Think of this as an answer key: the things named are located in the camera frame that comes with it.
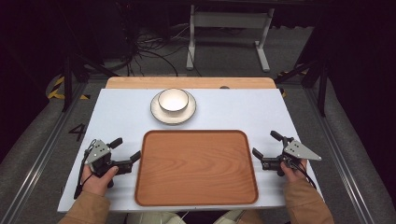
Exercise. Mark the yellow black floor tape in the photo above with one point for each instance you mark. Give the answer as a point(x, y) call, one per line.
point(55, 91)

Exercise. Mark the black tripod stand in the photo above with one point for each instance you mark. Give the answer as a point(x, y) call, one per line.
point(67, 84)
point(322, 90)

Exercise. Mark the person's light trouser legs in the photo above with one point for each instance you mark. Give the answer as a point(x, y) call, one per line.
point(155, 218)

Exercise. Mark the person's right hand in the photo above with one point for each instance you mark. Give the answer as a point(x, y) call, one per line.
point(294, 175)

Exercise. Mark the wooden table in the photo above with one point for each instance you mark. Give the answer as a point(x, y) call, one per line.
point(190, 82)

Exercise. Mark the aluminium floor rail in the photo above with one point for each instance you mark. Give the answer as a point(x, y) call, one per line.
point(40, 161)
point(339, 161)

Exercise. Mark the white table board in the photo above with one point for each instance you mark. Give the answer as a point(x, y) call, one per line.
point(236, 109)

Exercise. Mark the person's left hand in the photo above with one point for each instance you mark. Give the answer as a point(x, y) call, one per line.
point(96, 184)

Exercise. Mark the white plate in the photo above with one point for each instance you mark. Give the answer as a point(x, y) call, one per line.
point(172, 117)

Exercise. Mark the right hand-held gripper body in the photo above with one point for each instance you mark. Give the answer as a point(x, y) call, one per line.
point(299, 152)

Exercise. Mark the wooden tray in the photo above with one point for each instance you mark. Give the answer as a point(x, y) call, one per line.
point(196, 168)

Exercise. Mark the white bowl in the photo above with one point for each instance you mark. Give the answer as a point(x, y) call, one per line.
point(173, 100)

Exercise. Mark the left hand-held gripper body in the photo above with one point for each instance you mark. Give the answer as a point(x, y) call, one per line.
point(98, 152)

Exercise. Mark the white metal stand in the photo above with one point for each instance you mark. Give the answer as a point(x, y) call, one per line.
point(230, 20)

